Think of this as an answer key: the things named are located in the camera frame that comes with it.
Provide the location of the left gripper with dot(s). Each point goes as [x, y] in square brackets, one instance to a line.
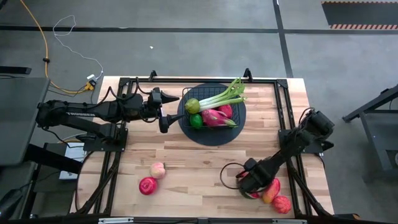
[152, 114]

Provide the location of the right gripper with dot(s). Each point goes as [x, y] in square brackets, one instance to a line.
[262, 175]

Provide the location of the watermelon slice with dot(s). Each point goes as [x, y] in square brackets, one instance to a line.
[255, 195]

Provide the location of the red and yellow mango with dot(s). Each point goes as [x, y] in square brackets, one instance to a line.
[271, 191]

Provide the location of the avocado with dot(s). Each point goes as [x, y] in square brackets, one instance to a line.
[192, 106]

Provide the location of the green lime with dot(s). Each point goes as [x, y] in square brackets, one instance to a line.
[196, 120]

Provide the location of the orange-red bumpy fruit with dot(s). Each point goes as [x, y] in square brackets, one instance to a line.
[281, 204]

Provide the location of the pink dragon fruit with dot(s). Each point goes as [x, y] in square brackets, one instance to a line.
[213, 118]

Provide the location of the white and green leek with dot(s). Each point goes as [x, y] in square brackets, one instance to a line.
[217, 101]

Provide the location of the pink peach with leaf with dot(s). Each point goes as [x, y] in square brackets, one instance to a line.
[157, 171]

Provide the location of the red apple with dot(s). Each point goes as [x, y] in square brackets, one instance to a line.
[148, 186]

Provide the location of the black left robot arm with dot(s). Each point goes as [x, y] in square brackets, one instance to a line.
[93, 113]

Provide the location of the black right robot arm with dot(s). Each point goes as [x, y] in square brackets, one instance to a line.
[295, 143]

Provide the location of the yellow plug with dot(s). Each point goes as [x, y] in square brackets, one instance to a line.
[90, 85]

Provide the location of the white power adapter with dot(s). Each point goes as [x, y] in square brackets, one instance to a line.
[91, 76]

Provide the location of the white box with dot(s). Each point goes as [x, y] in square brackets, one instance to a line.
[74, 154]

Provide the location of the black desk leg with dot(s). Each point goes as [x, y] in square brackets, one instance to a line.
[53, 158]

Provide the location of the black metal stand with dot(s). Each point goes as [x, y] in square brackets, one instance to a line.
[373, 102]

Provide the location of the grey desk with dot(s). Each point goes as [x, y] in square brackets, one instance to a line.
[18, 124]

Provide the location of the black flat bar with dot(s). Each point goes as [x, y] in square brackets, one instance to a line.
[15, 70]

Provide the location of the dark rounded object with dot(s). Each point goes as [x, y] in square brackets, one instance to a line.
[9, 202]

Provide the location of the black hazard-striped mat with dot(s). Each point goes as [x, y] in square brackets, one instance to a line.
[357, 14]

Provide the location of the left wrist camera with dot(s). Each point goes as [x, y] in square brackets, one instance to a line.
[155, 97]

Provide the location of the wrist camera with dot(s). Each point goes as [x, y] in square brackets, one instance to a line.
[251, 164]
[155, 97]

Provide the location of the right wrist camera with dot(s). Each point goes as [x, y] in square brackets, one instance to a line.
[251, 164]

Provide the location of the black aluminium table frame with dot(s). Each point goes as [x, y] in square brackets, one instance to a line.
[174, 80]

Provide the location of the silver table bracket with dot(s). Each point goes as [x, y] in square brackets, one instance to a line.
[115, 220]
[289, 221]

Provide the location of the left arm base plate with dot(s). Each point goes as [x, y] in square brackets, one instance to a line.
[119, 143]

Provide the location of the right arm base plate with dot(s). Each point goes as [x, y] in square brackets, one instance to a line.
[311, 150]

